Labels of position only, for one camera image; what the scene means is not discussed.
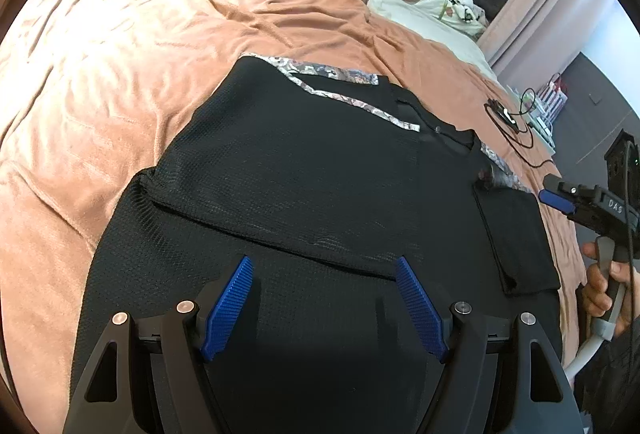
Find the black t-shirt with patterned trim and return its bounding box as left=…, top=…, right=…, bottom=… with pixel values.
left=72, top=56, right=562, bottom=433

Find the person's right hand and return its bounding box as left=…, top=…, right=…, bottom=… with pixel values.
left=582, top=261, right=639, bottom=338

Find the white nightstand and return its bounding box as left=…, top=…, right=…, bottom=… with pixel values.
left=506, top=87, right=555, bottom=154

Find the small black device on bed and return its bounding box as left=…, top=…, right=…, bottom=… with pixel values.
left=487, top=98, right=516, bottom=127

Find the right pink curtain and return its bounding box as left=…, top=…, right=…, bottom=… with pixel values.
left=478, top=0, right=615, bottom=91

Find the black white patterned cloth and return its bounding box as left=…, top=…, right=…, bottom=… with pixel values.
left=439, top=0, right=488, bottom=39

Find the peach brown blanket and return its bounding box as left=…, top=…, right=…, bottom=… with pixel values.
left=0, top=0, right=586, bottom=434

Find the black cable on bed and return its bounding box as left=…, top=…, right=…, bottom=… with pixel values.
left=482, top=88, right=557, bottom=169

